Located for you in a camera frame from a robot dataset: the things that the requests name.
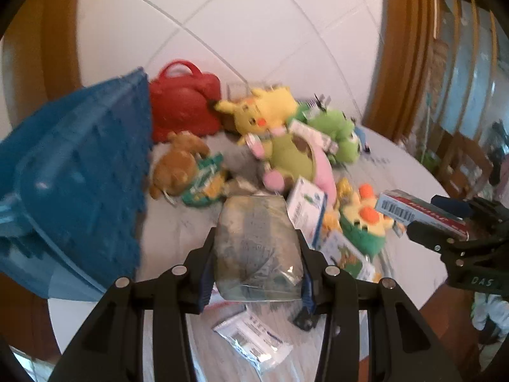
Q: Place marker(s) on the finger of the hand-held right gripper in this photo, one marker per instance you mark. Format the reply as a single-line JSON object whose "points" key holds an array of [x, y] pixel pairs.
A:
{"points": [[453, 205], [437, 240]]}

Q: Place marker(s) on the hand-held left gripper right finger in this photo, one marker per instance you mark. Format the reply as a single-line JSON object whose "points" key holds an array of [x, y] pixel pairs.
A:
{"points": [[308, 290]]}

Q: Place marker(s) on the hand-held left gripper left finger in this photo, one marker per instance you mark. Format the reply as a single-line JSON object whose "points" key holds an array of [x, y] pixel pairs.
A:
{"points": [[206, 286]]}

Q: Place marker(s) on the red and white box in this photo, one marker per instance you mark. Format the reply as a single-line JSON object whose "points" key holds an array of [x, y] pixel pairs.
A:
{"points": [[409, 209]]}

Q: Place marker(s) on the clear bag of grey contents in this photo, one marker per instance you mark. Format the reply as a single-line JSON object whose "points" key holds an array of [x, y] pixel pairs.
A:
{"points": [[254, 246]]}

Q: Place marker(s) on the blue plastic crate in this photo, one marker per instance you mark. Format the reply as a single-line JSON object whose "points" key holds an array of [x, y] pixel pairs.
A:
{"points": [[79, 175]]}

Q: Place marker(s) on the round white desktop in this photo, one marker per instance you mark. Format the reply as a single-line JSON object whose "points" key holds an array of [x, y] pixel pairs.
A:
{"points": [[397, 167]]}

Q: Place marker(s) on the wooden chair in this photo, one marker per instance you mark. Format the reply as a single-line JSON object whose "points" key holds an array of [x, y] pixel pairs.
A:
{"points": [[465, 163]]}

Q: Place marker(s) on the white barcode packet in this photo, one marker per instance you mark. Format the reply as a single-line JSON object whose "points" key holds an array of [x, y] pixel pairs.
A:
{"points": [[254, 338]]}

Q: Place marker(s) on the yellow green flower plush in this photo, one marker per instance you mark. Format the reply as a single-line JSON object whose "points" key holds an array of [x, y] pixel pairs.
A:
{"points": [[366, 223]]}

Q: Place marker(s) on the white and blue box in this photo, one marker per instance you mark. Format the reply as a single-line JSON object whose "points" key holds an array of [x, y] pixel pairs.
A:
{"points": [[306, 211]]}

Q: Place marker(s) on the green patterned snack bag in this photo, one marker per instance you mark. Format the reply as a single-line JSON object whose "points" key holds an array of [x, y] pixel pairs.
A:
{"points": [[204, 179]]}

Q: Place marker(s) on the brown bear plush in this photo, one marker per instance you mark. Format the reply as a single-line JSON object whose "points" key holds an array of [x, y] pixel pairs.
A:
{"points": [[177, 167]]}

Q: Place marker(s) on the grey plush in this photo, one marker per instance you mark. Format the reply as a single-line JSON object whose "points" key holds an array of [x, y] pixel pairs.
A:
{"points": [[242, 167]]}

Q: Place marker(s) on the green and pink plush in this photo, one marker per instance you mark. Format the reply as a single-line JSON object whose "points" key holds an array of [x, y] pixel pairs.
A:
{"points": [[290, 155]]}

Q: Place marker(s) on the green frog plush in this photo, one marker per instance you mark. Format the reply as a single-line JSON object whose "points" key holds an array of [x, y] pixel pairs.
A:
{"points": [[334, 131]]}

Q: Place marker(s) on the wooden glass partition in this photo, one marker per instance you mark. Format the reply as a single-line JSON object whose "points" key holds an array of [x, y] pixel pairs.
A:
{"points": [[473, 55]]}

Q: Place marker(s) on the small pink white packet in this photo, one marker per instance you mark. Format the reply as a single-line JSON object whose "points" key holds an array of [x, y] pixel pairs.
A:
{"points": [[253, 143]]}

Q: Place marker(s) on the red toy suitcase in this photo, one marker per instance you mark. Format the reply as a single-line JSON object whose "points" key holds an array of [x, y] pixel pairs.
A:
{"points": [[183, 103]]}

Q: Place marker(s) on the yellow mouse plush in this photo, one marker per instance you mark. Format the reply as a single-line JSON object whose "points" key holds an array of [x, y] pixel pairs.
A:
{"points": [[266, 107]]}

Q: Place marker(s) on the wooden door frame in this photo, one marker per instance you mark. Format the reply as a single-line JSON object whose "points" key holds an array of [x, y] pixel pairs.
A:
{"points": [[401, 47], [35, 36]]}

